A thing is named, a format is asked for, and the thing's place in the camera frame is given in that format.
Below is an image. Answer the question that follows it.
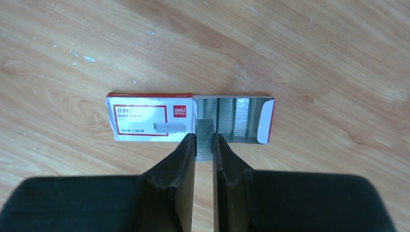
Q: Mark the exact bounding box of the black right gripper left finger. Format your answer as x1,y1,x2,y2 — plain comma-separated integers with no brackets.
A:
0,133,196,232

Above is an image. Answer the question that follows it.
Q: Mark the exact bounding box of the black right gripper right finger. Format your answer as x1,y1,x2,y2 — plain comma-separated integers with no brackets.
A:
213,134,395,232

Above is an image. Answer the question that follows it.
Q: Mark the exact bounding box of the silver staple strip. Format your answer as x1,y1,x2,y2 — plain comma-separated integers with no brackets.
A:
196,119,215,162

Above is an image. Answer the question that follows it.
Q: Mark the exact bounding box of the red white staple box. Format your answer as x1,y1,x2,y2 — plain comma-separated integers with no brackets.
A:
105,92,275,144

